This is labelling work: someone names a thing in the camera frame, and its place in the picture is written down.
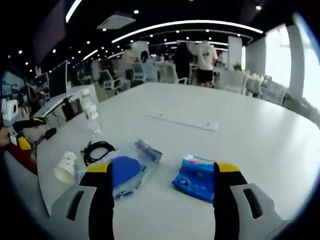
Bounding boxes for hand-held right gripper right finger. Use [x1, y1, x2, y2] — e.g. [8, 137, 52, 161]
[212, 161, 288, 240]

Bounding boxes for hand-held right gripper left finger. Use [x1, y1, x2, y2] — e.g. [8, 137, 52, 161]
[49, 161, 115, 240]

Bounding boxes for blue tissue packet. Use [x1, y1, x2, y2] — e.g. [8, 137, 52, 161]
[171, 154, 216, 203]

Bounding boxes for clear bag with blue pad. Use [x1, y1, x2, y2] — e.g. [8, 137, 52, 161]
[74, 139, 163, 202]

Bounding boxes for black cable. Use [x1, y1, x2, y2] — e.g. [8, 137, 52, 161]
[80, 140, 117, 167]

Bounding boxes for white paper cup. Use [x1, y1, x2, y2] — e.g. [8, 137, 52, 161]
[53, 151, 78, 185]

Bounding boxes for clear plastic water bottle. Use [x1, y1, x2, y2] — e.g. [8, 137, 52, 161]
[80, 88, 103, 133]

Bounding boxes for person's left hand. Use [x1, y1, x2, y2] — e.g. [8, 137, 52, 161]
[0, 126, 11, 148]

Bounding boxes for person's red shirt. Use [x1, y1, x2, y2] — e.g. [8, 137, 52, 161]
[4, 142, 38, 176]

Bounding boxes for dark rounded object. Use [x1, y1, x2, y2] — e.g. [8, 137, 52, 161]
[43, 127, 57, 140]

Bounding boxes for white side desk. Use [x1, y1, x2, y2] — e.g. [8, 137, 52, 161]
[32, 93, 81, 123]

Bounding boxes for white table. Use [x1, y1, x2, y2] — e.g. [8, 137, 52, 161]
[36, 82, 317, 240]

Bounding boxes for computer monitor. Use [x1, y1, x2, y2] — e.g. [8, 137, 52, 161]
[48, 59, 69, 100]

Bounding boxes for white office chair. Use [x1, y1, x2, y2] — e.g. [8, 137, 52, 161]
[131, 62, 147, 83]
[98, 69, 131, 95]
[221, 69, 248, 95]

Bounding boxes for ceiling air conditioner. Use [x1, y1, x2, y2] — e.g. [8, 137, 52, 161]
[96, 14, 137, 30]

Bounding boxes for curved ceiling light strip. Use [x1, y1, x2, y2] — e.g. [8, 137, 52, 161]
[111, 19, 264, 44]

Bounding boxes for blue wall poster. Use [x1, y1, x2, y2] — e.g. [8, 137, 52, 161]
[1, 71, 26, 101]

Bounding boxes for white table cable cover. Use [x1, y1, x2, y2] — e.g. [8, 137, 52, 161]
[145, 113, 219, 132]

